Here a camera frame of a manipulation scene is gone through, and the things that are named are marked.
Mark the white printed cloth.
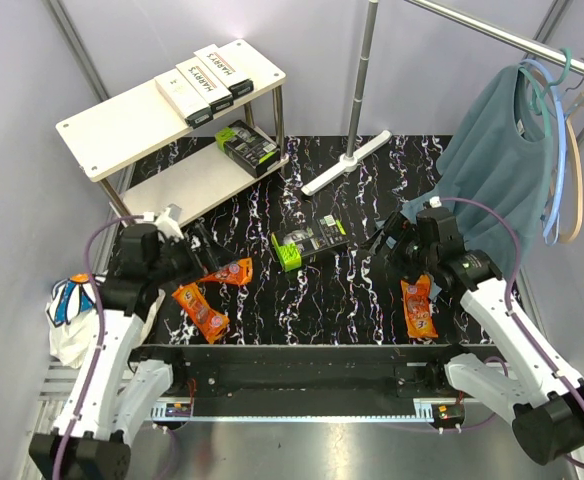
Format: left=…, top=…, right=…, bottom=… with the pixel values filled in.
left=45, top=272, right=166, bottom=370

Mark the teal hanger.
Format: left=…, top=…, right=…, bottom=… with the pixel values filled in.
left=519, top=47, right=572, bottom=141

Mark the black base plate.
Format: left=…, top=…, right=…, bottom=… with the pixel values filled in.
left=130, top=343, right=488, bottom=419

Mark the aluminium frame rail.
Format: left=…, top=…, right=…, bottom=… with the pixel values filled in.
left=36, top=362, right=468, bottom=424

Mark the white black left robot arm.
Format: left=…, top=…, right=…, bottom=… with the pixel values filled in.
left=29, top=218, right=237, bottom=479

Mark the clothes rack stand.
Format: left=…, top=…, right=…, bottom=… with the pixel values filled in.
left=301, top=1, right=584, bottom=196

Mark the green black razor box shelved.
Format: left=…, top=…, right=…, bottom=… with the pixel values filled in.
left=215, top=120, right=281, bottom=178

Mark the blue hanger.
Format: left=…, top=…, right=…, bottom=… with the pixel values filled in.
left=521, top=58, right=584, bottom=246

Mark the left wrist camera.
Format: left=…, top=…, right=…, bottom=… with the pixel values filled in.
left=142, top=204, right=184, bottom=240

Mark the green black razor box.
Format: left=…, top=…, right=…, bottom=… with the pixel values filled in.
left=271, top=215, right=349, bottom=272

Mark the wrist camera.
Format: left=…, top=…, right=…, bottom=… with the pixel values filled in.
left=142, top=204, right=184, bottom=240
left=429, top=196, right=442, bottom=208

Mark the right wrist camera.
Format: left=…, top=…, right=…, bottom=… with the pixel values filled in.
left=429, top=196, right=442, bottom=208

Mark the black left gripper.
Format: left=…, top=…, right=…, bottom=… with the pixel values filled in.
left=150, top=224, right=239, bottom=286

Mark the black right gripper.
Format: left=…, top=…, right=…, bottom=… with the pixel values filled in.
left=357, top=211, right=437, bottom=286

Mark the white H razor box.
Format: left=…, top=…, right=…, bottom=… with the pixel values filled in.
left=154, top=69, right=213, bottom=129

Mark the orange razor pack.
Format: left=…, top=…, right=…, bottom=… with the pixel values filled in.
left=172, top=283, right=230, bottom=344
left=401, top=275, right=438, bottom=339
left=200, top=257, right=253, bottom=286

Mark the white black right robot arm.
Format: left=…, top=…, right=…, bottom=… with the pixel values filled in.
left=363, top=206, right=584, bottom=465

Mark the teal t-shirt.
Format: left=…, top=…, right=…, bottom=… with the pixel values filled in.
left=402, top=65, right=555, bottom=277

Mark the wooden hanger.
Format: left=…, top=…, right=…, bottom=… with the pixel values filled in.
left=526, top=53, right=584, bottom=245

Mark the white two-tier shelf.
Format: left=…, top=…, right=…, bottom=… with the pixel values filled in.
left=56, top=39, right=286, bottom=225

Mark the white Harry's box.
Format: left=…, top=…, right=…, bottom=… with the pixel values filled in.
left=176, top=57, right=234, bottom=114
left=194, top=44, right=254, bottom=99

